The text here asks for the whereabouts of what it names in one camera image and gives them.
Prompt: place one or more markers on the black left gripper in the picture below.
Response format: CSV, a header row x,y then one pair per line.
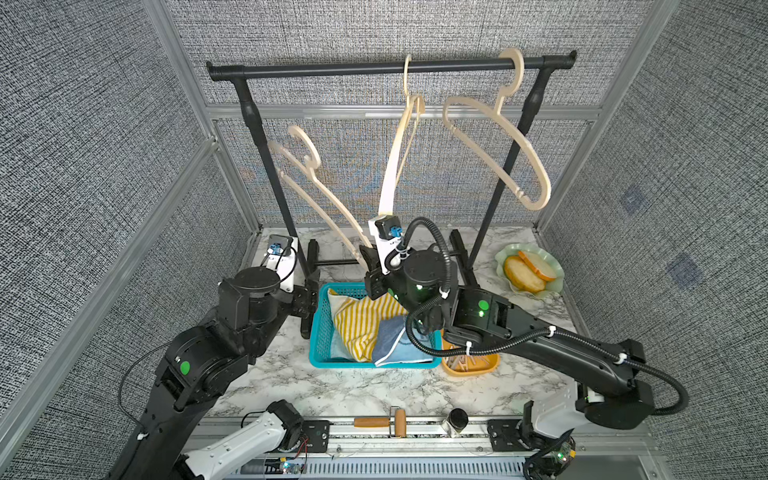
x,y
307,295

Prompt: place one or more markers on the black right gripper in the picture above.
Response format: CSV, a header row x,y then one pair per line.
x,y
384,279

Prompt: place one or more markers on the yellow striped towel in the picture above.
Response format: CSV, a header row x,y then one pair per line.
x,y
356,322

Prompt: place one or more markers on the dark blue hello towel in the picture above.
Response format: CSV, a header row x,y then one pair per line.
x,y
394,347

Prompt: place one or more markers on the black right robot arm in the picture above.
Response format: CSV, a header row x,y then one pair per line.
x,y
445,319

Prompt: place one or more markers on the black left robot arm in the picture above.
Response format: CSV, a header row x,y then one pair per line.
x,y
195,370

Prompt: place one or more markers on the teal plastic basket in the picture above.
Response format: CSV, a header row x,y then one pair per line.
x,y
325,353

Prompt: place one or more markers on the yellow plastic tray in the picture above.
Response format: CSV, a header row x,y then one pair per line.
x,y
479,365

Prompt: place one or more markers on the round bread bun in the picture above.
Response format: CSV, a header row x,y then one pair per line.
x,y
521,276

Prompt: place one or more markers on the pale green wavy plate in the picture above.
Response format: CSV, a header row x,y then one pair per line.
x,y
552,288

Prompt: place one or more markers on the small black lidded jar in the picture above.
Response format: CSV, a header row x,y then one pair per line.
x,y
455,422

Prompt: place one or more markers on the orange crust bread slice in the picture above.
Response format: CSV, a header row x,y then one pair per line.
x,y
538,266

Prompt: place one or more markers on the black clothes rack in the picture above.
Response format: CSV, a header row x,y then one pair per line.
x,y
238,76

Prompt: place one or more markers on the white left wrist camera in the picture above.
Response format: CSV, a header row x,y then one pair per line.
x,y
281,256

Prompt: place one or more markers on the wooden handle roller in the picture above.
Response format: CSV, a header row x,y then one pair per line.
x,y
395,422

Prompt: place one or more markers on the white right arm base mount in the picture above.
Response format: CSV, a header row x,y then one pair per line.
x,y
548,419

